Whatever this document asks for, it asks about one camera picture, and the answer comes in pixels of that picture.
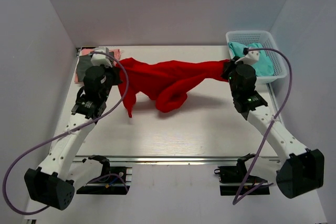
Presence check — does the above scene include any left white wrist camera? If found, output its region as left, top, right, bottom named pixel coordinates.
left=88, top=47, right=115, bottom=68

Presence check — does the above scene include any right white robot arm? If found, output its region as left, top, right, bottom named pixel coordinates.
left=222, top=58, right=324, bottom=199

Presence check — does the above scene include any red t-shirt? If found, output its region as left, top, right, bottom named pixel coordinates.
left=118, top=58, right=229, bottom=117

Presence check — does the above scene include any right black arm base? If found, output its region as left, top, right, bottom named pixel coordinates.
left=214, top=154, right=270, bottom=196

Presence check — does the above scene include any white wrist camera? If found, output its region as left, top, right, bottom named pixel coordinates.
left=235, top=48, right=260, bottom=66
left=88, top=47, right=115, bottom=68

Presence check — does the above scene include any folded grey t-shirt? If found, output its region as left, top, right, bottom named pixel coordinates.
left=75, top=55, right=93, bottom=83

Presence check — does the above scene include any teal t-shirt in basket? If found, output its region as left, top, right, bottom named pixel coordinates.
left=228, top=42, right=274, bottom=77

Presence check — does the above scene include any aluminium table rail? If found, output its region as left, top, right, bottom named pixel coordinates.
left=73, top=155, right=281, bottom=165

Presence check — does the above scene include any white plastic basket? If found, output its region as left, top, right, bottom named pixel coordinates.
left=225, top=29, right=288, bottom=86

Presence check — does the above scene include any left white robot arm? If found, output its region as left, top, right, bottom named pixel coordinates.
left=24, top=65, right=122, bottom=210

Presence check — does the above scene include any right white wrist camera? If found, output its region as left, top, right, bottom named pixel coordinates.
left=235, top=48, right=260, bottom=66

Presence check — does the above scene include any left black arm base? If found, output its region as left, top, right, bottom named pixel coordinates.
left=76, top=155, right=132, bottom=195

